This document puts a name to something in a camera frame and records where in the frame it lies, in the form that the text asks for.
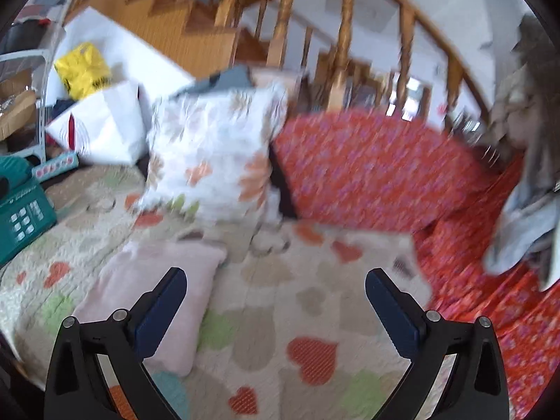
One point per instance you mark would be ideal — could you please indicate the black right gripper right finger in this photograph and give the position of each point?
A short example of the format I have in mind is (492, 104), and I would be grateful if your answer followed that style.
(477, 385)

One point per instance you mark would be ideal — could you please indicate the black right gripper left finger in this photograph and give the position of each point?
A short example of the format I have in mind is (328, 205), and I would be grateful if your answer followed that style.
(76, 388)

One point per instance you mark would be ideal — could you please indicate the pale pink knit sweater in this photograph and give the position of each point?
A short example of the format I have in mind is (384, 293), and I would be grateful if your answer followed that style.
(177, 278)

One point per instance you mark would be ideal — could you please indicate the teal storage box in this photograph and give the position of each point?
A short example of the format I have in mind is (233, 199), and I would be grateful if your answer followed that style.
(26, 212)

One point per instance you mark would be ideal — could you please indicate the cream heart pattern quilt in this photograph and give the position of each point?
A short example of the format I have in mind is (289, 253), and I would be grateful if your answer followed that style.
(278, 325)

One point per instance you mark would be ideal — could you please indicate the wooden stair railing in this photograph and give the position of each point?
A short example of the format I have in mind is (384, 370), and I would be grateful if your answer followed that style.
(204, 38)

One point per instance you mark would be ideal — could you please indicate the cardboard box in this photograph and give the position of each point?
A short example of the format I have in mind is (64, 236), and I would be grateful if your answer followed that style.
(18, 103)

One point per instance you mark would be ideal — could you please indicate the white floral pillow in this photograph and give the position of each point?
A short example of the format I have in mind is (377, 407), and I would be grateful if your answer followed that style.
(209, 155)

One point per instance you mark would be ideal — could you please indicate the grey clothes pile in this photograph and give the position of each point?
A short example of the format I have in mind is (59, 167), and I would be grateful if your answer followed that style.
(526, 116)

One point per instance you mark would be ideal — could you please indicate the red floral bedsheet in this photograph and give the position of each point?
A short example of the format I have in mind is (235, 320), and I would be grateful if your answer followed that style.
(367, 171)

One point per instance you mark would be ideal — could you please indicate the white paper bag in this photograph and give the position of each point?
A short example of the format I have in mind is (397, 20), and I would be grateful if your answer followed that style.
(104, 128)

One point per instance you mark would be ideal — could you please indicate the pastel dotted flat box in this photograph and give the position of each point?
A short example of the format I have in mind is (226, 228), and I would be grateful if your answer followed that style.
(61, 164)

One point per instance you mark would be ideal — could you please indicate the yellow plastic bag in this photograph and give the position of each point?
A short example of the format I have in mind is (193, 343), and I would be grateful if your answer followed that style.
(83, 71)

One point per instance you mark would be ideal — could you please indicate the white metal shelf rack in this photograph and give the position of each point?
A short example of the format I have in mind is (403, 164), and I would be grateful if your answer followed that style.
(39, 61)

